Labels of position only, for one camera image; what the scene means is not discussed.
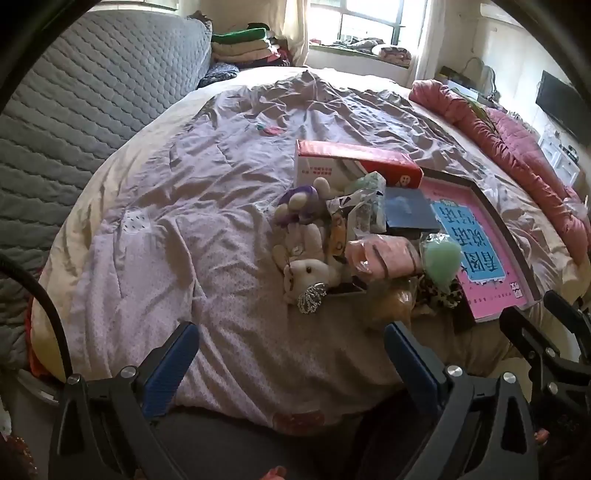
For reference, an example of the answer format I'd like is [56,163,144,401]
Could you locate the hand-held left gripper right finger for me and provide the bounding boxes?
[383,320,541,480]

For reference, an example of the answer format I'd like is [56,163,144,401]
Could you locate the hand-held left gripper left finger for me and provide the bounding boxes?
[48,322,200,480]

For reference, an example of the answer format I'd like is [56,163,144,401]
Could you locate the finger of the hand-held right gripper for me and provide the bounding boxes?
[543,290,591,343]
[499,306,563,376]

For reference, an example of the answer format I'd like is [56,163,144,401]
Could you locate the black framed pink tray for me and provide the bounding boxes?
[418,167,546,324]

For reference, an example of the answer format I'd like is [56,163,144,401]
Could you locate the leopard print cloth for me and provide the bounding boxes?
[416,274,465,319]

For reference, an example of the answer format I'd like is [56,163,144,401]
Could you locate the green round puff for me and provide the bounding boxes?
[422,233,464,294]

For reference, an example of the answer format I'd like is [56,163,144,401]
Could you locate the pink cloth pack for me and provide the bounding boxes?
[346,234,423,280]

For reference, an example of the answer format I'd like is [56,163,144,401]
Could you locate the cream rabbit plush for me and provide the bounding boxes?
[271,222,345,315]

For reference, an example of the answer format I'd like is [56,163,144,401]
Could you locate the purple plush toy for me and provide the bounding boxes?
[274,178,331,227]

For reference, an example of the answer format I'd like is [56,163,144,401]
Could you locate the tan plastic bag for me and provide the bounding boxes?
[369,277,416,329]

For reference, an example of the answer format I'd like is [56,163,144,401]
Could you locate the white snack bag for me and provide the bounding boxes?
[325,194,365,264]

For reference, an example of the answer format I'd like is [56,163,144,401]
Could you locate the white cabinet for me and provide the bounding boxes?
[538,129,583,185]

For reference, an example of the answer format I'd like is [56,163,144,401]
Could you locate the cream bedsheet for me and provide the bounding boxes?
[30,67,591,416]

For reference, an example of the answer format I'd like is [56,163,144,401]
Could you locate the dark blue box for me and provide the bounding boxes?
[384,186,441,234]

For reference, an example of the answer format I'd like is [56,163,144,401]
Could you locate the lilac printed blanket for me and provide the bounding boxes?
[39,69,578,430]

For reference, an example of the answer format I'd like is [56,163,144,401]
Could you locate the pink quilt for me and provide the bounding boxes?
[409,79,591,259]

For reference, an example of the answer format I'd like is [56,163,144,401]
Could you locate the green tissue pack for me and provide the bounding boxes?
[344,172,387,232]

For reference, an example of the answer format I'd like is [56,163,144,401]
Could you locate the black television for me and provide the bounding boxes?
[536,70,591,144]

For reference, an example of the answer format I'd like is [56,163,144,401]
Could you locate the red white cardboard box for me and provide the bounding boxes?
[294,140,424,190]

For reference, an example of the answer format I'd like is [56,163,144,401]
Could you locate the small desk fan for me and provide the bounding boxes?
[475,65,502,100]

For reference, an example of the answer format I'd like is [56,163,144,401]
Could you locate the dark desk clutter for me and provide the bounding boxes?
[436,65,476,90]

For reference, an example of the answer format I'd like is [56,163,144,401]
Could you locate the grey quilted headboard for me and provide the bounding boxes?
[0,9,213,370]

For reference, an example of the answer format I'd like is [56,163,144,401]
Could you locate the dark blue patterned cloth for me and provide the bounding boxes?
[198,62,241,90]

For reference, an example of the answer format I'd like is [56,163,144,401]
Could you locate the cream curtain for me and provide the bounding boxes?
[281,0,315,68]
[413,0,446,86]

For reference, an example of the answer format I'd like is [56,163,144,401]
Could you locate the clothes on windowsill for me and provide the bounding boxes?
[332,37,411,65]

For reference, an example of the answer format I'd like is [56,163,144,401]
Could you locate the stack of folded clothes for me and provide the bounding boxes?
[210,28,282,70]

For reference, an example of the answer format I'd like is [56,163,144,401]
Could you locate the window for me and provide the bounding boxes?
[308,0,430,47]

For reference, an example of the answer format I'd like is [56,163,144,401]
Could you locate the black cable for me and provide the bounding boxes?
[0,251,75,384]

